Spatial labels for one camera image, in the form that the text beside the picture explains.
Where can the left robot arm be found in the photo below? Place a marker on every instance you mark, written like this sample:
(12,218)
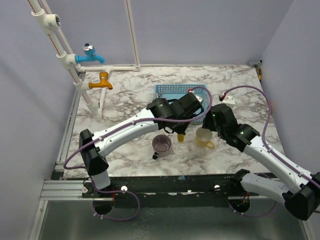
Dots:
(95,147)

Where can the blue tap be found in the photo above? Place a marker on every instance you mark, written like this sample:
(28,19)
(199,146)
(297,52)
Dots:
(89,54)

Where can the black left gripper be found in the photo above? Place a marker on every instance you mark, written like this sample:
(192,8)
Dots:
(181,130)

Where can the purple mug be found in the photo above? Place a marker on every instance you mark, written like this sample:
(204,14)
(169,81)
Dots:
(161,145)

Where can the white pvc pipe frame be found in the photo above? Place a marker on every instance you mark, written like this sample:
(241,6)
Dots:
(51,26)

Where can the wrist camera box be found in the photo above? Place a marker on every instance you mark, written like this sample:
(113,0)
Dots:
(229,101)
(199,98)

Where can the clear textured glass tray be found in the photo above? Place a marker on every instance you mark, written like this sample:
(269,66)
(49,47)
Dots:
(186,149)

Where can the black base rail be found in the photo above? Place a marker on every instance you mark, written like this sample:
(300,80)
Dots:
(211,190)

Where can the orange tap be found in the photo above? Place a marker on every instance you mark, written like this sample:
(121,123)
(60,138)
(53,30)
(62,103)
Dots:
(103,81)

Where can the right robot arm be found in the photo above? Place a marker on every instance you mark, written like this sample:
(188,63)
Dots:
(297,188)

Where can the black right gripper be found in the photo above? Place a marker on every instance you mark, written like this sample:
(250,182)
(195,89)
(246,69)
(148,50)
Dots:
(209,118)

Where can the light blue perforated basket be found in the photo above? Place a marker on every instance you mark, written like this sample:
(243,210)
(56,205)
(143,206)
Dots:
(172,90)

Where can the yellow mug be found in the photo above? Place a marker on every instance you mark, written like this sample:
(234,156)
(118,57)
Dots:
(203,138)

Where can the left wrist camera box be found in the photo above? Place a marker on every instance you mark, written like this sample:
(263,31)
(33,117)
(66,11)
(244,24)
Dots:
(199,98)

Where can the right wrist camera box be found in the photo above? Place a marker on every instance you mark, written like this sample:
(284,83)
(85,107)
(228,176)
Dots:
(229,101)

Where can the yellow clamp tool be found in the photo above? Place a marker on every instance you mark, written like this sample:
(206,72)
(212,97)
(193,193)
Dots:
(257,66)

